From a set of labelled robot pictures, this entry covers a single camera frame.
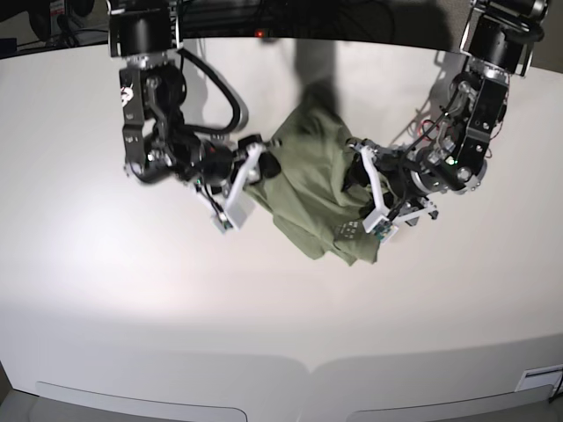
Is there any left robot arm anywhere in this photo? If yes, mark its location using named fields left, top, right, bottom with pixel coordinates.
left=344, top=1, right=549, bottom=237

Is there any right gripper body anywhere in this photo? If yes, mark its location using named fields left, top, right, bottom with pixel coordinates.
left=193, top=135, right=282, bottom=196

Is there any black power strip red light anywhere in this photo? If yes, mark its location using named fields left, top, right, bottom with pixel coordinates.
left=181, top=27, right=270, bottom=39

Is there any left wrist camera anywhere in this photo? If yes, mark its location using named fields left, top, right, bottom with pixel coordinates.
left=362, top=210, right=398, bottom=244

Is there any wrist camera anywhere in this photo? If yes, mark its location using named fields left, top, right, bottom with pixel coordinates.
left=362, top=210, right=398, bottom=244
left=211, top=196, right=255, bottom=234

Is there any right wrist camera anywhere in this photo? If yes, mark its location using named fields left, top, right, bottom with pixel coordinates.
left=211, top=196, right=255, bottom=234

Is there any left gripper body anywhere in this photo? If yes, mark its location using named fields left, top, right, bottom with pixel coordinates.
left=342, top=138, right=437, bottom=225

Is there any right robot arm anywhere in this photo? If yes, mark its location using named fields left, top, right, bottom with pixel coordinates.
left=107, top=1, right=282, bottom=215

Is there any green T-shirt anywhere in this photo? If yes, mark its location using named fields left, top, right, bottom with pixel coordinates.
left=245, top=104, right=380, bottom=266

